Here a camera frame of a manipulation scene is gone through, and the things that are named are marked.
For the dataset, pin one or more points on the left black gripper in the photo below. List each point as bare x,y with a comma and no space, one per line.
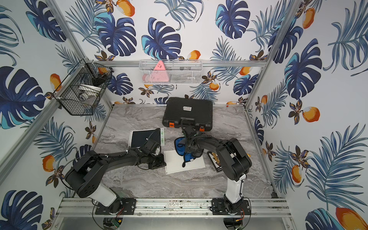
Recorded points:
156,161

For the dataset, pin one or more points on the white drawing tablet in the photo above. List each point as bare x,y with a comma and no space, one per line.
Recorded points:
138,137
175,163

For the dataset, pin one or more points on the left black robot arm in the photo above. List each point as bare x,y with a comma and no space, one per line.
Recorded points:
85,176

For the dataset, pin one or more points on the pink triangular card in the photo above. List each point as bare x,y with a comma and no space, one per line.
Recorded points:
159,74

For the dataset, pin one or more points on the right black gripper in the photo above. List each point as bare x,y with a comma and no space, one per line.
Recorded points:
188,150

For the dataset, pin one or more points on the black wire basket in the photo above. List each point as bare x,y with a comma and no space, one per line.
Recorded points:
84,89

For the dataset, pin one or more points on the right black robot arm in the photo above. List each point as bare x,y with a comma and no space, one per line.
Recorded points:
233,159

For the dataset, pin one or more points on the blue grey microfibre cloth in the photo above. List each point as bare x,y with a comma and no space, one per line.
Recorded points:
180,148

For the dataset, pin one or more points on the black plastic tool case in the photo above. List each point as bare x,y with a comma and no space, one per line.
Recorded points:
181,112

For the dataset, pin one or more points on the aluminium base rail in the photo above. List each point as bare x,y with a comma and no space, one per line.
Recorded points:
170,207

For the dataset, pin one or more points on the white mesh wall basket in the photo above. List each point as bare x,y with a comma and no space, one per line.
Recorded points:
180,71

